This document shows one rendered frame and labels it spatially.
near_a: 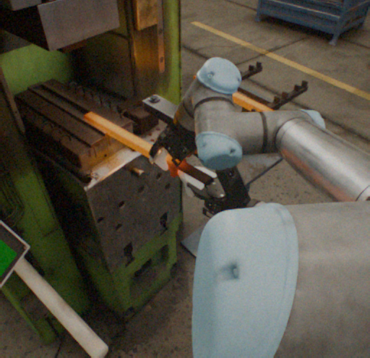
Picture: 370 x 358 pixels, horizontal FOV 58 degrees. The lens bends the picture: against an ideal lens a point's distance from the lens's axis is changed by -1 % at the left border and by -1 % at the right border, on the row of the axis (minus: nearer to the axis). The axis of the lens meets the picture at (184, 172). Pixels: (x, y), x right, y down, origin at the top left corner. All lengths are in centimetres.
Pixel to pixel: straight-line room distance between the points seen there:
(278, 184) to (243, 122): 175
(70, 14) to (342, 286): 75
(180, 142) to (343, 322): 61
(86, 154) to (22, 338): 108
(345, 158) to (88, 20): 64
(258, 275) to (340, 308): 5
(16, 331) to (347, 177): 167
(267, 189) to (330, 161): 185
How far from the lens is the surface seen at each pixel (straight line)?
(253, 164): 131
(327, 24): 460
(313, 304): 20
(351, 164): 40
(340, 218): 23
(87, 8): 85
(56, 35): 82
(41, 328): 163
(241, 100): 115
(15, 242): 79
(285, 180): 235
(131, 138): 94
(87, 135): 101
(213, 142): 55
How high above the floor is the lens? 157
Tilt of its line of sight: 43 degrees down
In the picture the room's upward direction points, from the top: straight up
